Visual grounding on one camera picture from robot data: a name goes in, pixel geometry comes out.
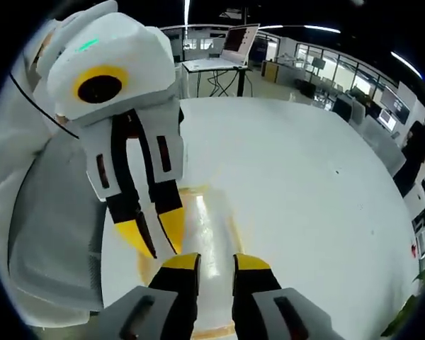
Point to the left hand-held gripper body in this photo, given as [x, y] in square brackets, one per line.
[134, 53]

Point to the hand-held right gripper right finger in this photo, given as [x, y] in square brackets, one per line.
[255, 287]

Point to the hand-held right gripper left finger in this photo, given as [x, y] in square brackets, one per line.
[177, 283]

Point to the clear plastic food container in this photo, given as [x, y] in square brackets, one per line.
[212, 230]

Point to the white stand table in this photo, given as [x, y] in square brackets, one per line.
[202, 64]

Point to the open white laptop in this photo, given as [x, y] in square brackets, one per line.
[239, 40]

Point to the wooden cabinet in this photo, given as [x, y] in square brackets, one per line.
[276, 72]

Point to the green plant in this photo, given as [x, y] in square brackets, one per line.
[407, 315]

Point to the long ceiling light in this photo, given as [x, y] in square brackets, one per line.
[322, 29]
[407, 63]

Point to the dark wall monitor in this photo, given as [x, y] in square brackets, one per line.
[395, 102]

